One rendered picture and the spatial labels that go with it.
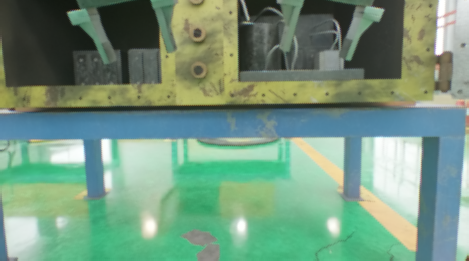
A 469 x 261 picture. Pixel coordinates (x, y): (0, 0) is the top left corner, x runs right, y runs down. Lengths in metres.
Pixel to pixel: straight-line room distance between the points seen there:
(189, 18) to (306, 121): 0.51
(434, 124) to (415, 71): 0.20
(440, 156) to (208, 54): 0.84
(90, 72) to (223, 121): 0.64
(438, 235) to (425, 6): 0.76
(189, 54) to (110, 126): 0.38
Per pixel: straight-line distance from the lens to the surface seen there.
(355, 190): 1.74
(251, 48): 0.86
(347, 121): 0.87
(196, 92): 0.78
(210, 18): 0.81
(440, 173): 1.06
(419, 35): 0.95
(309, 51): 1.07
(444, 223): 1.13
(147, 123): 0.87
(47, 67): 1.28
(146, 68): 1.07
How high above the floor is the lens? 0.69
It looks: 5 degrees down
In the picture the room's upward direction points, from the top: 1 degrees counter-clockwise
